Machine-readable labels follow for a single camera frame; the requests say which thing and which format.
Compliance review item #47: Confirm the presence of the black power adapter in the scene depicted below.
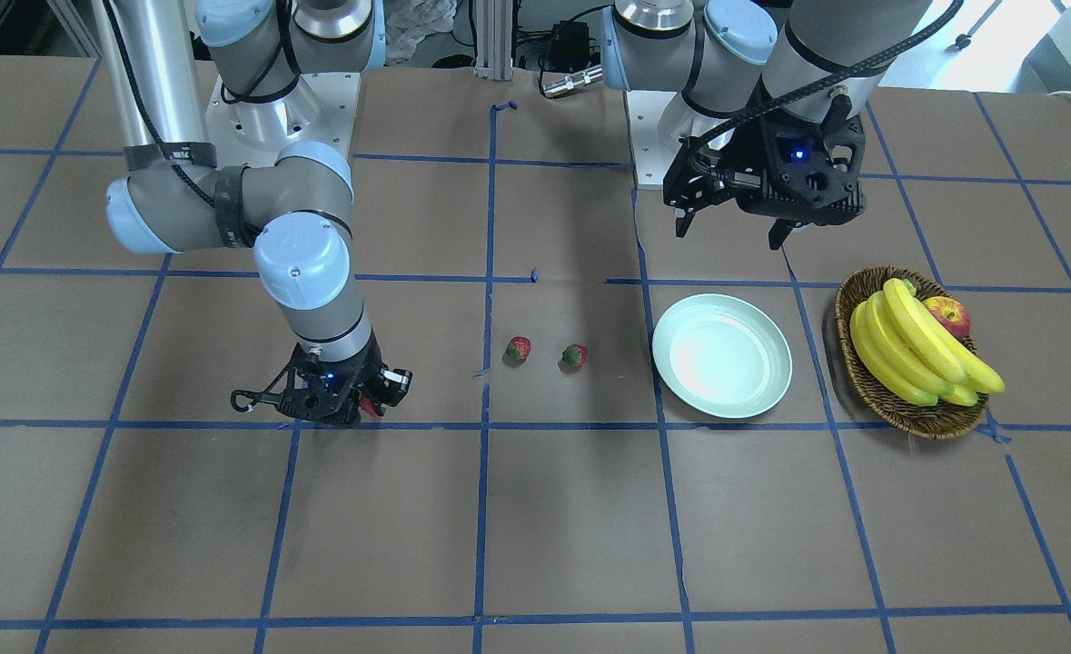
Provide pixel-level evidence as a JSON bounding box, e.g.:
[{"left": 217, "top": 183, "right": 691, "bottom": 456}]
[{"left": 546, "top": 20, "right": 590, "bottom": 72}]

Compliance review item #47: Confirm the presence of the aluminium frame post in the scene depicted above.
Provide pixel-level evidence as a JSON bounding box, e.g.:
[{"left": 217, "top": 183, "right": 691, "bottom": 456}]
[{"left": 466, "top": 0, "right": 515, "bottom": 83}]

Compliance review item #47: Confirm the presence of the light green plate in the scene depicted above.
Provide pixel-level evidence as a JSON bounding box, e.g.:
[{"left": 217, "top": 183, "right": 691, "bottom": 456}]
[{"left": 651, "top": 293, "right": 793, "bottom": 420}]

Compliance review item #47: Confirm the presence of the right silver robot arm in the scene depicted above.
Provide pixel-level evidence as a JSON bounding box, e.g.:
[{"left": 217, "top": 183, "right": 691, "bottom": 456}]
[{"left": 94, "top": 1, "right": 413, "bottom": 426}]

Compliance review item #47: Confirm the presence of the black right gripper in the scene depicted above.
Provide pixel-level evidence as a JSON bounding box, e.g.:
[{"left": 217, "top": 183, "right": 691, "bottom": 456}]
[{"left": 286, "top": 336, "right": 413, "bottom": 428}]

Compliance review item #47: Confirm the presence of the red strawberry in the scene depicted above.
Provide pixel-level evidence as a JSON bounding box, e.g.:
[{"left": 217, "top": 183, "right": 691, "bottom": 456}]
[
  {"left": 560, "top": 343, "right": 589, "bottom": 370},
  {"left": 358, "top": 396, "right": 384, "bottom": 419},
  {"left": 503, "top": 335, "right": 532, "bottom": 365}
]

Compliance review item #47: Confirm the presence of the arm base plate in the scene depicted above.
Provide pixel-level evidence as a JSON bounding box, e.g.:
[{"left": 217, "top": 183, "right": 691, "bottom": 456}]
[
  {"left": 625, "top": 90, "right": 726, "bottom": 191},
  {"left": 203, "top": 72, "right": 362, "bottom": 167}
]

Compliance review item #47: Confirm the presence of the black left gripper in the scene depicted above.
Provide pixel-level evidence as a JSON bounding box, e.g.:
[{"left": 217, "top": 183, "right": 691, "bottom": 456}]
[{"left": 662, "top": 115, "right": 866, "bottom": 250}]

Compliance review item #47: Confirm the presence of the red yellow apple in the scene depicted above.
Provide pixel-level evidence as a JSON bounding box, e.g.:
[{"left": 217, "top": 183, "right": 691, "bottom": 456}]
[{"left": 924, "top": 295, "right": 971, "bottom": 341}]

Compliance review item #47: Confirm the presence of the brown wicker basket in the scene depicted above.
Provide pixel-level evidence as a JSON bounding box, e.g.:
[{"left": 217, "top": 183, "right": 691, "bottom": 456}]
[{"left": 823, "top": 265, "right": 989, "bottom": 440}]

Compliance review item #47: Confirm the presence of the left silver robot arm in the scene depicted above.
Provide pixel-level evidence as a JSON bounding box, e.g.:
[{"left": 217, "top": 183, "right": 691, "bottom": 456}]
[{"left": 600, "top": 1, "right": 929, "bottom": 250}]

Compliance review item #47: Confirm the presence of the yellow banana bunch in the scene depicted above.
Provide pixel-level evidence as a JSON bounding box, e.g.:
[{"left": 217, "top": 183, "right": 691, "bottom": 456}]
[{"left": 849, "top": 278, "right": 1006, "bottom": 407}]

